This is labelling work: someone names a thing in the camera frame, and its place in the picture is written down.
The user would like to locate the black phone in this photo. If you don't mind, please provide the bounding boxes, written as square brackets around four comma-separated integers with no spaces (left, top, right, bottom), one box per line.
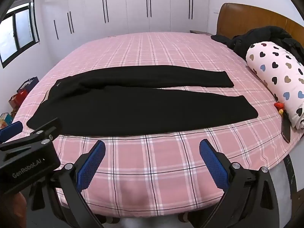
[281,113,291,143]

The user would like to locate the pink plaid bed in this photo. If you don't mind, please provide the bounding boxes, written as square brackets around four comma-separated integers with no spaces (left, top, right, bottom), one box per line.
[11,31,304,219]

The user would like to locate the black jacket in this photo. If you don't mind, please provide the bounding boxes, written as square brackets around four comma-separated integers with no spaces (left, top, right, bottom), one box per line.
[211,26,304,63]

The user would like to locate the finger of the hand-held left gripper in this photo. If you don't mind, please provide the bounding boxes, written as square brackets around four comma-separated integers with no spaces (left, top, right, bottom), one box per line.
[0,121,24,143]
[30,117,61,146]

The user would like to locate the navy paper bag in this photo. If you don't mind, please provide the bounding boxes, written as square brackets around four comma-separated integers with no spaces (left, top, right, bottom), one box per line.
[17,76,40,93]

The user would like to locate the white wardrobe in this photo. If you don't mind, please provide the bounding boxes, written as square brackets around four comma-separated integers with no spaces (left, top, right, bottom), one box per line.
[39,0,211,45]

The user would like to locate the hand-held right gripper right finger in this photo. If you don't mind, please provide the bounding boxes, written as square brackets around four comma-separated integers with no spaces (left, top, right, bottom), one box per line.
[199,139,280,228]

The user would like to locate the black framed window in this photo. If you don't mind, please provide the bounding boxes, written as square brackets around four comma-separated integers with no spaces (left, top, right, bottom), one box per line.
[0,0,40,68]

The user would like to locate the small red toy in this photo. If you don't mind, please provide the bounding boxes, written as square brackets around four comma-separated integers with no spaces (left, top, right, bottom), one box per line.
[274,102,285,116]

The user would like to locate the row of gift boxes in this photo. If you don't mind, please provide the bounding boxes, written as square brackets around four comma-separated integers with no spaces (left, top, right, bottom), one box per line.
[0,89,29,130]

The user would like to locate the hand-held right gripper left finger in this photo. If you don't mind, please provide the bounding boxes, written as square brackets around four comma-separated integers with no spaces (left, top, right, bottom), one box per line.
[28,140,106,228]

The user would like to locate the white spotted pillow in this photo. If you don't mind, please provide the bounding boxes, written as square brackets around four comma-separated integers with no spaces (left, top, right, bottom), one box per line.
[245,41,304,131]

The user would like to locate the wooden headboard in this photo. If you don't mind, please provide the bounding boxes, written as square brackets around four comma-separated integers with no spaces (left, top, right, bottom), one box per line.
[217,3,304,45]

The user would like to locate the black pants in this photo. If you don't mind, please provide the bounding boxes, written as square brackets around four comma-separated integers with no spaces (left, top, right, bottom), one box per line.
[26,65,259,137]

